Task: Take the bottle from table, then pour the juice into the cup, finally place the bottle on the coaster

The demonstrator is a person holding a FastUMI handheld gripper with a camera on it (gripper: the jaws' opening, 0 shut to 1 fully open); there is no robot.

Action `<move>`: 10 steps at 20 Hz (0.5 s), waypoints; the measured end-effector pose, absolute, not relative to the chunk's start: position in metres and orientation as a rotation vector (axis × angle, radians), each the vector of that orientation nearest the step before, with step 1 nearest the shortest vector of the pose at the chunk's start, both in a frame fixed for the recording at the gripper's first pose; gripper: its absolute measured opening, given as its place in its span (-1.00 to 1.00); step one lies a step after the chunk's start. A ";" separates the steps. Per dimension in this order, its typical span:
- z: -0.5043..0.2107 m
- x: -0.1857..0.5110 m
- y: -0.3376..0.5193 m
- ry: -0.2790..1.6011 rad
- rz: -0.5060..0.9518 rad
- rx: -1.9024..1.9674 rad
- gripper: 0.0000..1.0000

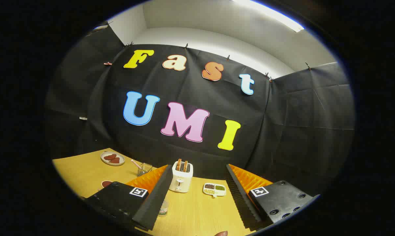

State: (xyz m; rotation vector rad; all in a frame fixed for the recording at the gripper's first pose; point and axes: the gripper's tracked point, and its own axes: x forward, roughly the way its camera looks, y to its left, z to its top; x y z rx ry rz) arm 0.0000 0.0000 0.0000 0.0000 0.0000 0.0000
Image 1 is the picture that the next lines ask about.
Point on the red sausage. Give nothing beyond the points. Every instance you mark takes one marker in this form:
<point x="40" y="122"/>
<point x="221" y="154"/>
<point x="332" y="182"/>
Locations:
<point x="110" y="157"/>
<point x="114" y="160"/>

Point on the white toaster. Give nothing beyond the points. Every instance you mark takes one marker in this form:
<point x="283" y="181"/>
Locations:
<point x="181" y="182"/>

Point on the wooden table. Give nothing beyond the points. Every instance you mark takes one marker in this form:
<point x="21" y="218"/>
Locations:
<point x="197" y="213"/>

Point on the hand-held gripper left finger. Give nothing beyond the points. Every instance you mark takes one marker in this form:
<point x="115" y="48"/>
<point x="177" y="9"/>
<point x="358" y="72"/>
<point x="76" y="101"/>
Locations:
<point x="156" y="200"/>

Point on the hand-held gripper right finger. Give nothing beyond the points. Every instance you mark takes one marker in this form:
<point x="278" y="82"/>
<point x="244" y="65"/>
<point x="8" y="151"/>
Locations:
<point x="240" y="196"/>

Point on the small white plate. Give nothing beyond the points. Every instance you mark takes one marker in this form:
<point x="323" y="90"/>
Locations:
<point x="104" y="159"/>

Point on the brown toast slice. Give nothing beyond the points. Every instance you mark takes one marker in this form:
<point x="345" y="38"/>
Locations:
<point x="178" y="164"/>
<point x="185" y="166"/>

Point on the clear plastic juice bottle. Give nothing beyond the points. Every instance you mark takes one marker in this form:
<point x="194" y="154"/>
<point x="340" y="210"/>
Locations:
<point x="163" y="208"/>

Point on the white divided grain dish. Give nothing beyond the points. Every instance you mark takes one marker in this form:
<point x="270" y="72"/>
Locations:
<point x="214" y="190"/>

